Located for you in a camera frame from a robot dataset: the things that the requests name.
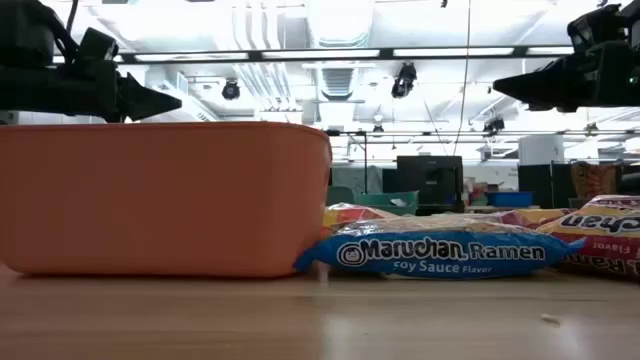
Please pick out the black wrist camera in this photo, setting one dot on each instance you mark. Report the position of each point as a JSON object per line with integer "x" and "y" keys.
{"x": 595, "y": 27}
{"x": 97, "y": 46}

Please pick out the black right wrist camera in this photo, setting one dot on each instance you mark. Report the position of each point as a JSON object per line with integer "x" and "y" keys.
{"x": 595, "y": 27}

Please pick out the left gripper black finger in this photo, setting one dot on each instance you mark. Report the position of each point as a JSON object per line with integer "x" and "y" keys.
{"x": 145, "y": 102}

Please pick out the blue storage bin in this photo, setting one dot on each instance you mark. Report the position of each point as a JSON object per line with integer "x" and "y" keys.
{"x": 510, "y": 199}

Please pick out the blue soy sauce ramen packet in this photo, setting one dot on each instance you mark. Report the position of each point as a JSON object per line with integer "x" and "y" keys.
{"x": 440, "y": 255}

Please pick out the overhead LED light bar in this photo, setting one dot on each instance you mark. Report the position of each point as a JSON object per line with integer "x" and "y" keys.
{"x": 385, "y": 52}

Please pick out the red beef ramen packet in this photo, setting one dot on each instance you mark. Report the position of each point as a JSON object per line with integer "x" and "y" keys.
{"x": 600, "y": 235}

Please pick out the orange chicken ramen packet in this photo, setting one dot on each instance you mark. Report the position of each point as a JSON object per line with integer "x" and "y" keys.
{"x": 530, "y": 217}
{"x": 350, "y": 215}

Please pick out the thin black pole stand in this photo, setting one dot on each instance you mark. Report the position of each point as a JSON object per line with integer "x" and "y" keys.
{"x": 365, "y": 165}

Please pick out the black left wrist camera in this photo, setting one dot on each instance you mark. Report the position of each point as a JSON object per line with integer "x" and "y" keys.
{"x": 97, "y": 46}

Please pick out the black equipment cabinet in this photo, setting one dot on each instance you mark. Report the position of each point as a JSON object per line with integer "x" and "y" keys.
{"x": 430, "y": 180}

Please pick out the orange plastic bin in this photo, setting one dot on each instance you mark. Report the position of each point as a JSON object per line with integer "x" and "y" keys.
{"x": 150, "y": 200}

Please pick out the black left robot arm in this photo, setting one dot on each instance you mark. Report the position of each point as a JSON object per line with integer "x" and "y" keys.
{"x": 25, "y": 30}

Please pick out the orange patterned fabric item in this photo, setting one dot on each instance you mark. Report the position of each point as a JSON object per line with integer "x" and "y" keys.
{"x": 595, "y": 180}

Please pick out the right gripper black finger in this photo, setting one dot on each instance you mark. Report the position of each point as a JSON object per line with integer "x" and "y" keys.
{"x": 545, "y": 85}

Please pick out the green chair back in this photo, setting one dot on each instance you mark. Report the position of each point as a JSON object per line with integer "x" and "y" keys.
{"x": 340, "y": 196}

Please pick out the black ceiling spotlight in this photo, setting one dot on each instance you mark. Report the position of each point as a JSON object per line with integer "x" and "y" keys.
{"x": 404, "y": 80}
{"x": 231, "y": 90}
{"x": 494, "y": 125}

